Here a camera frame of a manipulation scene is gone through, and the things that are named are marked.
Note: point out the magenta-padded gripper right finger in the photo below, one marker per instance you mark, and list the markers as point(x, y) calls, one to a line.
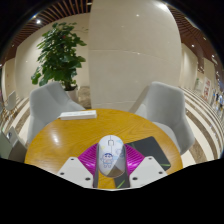
point(146, 170)

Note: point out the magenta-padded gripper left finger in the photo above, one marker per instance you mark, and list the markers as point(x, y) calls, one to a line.
point(76, 170)

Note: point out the white cartoon-print computer mouse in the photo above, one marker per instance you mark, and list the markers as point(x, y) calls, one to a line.
point(111, 155)

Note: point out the black mouse pad green lines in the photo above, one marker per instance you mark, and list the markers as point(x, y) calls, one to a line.
point(151, 148)

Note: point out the white power strip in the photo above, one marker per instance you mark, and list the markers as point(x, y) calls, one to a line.
point(77, 115)

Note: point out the light grey shell chair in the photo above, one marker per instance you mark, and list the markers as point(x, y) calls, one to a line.
point(166, 106)
point(46, 106)

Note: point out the grey-green upholstered armchair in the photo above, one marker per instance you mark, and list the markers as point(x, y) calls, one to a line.
point(10, 146)

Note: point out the group of distant grey chairs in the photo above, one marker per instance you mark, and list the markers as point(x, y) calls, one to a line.
point(10, 101)

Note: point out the red and white poster stand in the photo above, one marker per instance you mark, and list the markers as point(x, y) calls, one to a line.
point(206, 88)

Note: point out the potted green leafy plant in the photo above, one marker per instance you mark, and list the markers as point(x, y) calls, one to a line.
point(60, 53)

